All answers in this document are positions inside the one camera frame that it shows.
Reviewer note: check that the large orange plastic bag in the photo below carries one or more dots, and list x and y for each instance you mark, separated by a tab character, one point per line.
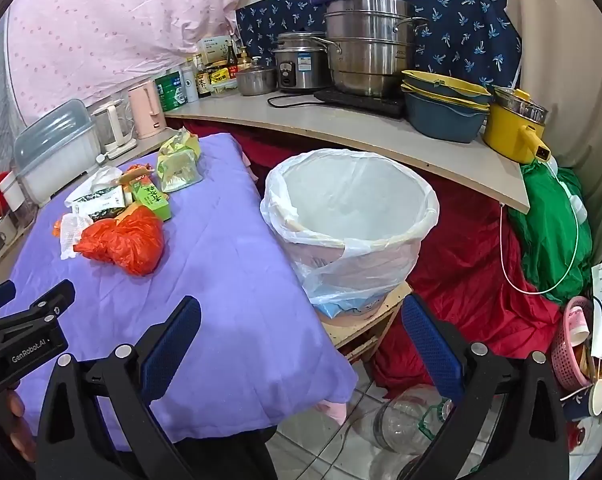
123	242

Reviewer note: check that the wooden stool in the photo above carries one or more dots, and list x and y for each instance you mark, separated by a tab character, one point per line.
361	330

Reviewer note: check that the white plug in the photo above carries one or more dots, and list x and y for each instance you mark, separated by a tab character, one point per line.
100	158

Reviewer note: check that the navy printed cloth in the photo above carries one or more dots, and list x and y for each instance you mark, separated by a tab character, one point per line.
461	30

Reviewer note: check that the black induction cooktop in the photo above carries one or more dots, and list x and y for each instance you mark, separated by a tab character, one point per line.
376	102

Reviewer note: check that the glass kettle with white base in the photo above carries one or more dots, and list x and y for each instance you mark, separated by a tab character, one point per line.
112	127

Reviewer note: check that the person's left hand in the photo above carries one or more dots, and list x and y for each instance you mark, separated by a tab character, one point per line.
22	422

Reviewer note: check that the pink electric kettle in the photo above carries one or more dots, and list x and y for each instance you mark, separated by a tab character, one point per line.
145	110

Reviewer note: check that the pink plastic basket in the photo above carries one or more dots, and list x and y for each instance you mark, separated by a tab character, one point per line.
566	360

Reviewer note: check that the steel rice cooker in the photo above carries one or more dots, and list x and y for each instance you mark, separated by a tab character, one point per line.
301	67

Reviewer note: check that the white and green carton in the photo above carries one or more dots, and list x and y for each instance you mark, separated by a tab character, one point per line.
217	50

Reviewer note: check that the pink dotted cloth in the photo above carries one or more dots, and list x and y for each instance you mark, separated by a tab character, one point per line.
106	25

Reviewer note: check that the yellow label jar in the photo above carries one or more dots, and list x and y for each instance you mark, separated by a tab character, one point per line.
218	76

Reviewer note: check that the dark sauce bottle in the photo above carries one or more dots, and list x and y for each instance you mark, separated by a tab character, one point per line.
203	82

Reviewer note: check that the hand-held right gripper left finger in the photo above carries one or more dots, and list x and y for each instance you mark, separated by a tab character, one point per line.
173	350

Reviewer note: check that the beige curtain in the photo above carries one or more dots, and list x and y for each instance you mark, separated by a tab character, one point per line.
566	60

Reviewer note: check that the clear plastic bottle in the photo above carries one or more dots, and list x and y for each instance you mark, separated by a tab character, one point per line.
401	420

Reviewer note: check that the purple blanket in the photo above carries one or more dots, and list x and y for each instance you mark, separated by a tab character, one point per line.
221	270

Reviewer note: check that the crumpled white plastic bag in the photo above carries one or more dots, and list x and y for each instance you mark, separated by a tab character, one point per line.
96	180

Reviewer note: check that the dark green and white packet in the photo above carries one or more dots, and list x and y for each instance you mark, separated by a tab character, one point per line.
101	205

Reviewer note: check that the green cloth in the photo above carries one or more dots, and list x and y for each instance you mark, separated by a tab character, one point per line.
546	240

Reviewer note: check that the stacked steel steamer pot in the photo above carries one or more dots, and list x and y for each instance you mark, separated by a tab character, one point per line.
371	55

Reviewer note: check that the green drink carton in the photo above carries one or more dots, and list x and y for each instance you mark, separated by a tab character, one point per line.
153	200

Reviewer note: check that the yellow green packaging bag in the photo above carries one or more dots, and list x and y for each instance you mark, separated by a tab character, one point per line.
178	172
181	144

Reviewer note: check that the clear storage box grey lid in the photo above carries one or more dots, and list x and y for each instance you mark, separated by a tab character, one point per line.
56	155

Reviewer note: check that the blue basin with yellow strainer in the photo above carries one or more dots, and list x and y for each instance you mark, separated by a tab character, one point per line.
446	82
441	120

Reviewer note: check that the soy sauce bottle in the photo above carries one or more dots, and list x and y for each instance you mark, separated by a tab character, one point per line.
232	62

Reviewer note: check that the white container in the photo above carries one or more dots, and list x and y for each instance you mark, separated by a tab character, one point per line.
13	190

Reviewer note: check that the yellow pump bottle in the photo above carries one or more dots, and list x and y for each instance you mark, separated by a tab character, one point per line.
242	60

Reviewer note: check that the clear food container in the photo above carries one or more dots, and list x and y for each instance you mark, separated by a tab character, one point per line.
225	89

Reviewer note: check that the red and white paper cup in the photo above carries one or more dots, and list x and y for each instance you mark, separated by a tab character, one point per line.
579	322

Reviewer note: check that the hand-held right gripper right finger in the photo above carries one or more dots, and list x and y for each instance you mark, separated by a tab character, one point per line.
431	355

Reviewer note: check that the red cloth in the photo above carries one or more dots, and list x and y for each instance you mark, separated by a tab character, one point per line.
461	270

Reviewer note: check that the small steel lidded pot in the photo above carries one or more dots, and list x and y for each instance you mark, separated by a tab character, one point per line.
255	82

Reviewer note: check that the yellow electric pot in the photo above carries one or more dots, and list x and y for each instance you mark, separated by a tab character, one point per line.
506	127

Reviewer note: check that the green and white canister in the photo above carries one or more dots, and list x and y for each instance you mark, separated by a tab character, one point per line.
170	92

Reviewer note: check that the orange snack wrapper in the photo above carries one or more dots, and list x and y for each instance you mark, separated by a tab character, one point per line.
138	172

